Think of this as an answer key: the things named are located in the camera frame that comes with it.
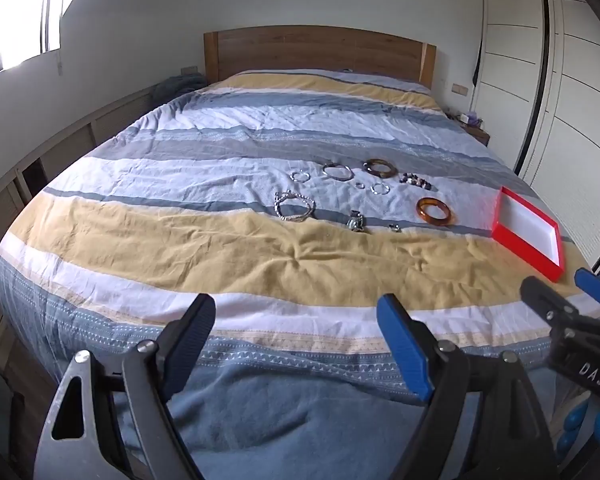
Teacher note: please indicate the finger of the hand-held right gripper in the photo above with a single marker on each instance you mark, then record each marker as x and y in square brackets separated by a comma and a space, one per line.
[595, 285]
[542, 295]

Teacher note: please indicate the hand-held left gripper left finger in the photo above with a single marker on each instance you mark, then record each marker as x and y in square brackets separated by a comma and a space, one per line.
[190, 342]

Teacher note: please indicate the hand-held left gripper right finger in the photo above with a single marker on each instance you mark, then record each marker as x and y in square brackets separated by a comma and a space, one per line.
[405, 350]

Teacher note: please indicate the red jewelry box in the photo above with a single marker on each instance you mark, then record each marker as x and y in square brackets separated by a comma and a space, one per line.
[525, 257]

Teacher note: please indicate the amber bangle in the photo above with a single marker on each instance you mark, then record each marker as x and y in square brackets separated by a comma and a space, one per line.
[420, 212]

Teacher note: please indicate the person's right hand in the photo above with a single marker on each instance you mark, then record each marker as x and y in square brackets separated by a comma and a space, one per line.
[575, 420]

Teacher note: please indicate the wooden nightstand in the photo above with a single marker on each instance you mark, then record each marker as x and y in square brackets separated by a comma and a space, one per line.
[477, 135]

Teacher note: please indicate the dark brown bangle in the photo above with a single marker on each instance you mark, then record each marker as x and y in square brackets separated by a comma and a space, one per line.
[367, 166]

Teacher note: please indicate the thin silver bangle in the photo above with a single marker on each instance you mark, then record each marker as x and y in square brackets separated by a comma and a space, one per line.
[325, 170]

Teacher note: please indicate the white wardrobe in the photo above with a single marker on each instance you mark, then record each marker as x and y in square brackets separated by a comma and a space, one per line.
[570, 85]

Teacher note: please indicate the striped bed with duvet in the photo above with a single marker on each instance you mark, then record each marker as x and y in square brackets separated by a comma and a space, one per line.
[230, 135]

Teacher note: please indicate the grey-blue cloth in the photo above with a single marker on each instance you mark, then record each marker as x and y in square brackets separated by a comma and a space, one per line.
[177, 90]

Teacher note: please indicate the wooden headboard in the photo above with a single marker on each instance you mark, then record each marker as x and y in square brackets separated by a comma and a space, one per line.
[305, 52]

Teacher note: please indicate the window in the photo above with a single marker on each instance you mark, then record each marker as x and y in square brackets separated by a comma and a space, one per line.
[15, 20]

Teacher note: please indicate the wall switch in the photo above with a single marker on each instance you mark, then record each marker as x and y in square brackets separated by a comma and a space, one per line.
[459, 89]

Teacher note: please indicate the low wall cabinet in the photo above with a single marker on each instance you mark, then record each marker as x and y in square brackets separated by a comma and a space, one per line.
[55, 150]

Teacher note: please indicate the wall outlet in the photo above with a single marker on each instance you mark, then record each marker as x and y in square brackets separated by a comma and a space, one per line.
[189, 70]

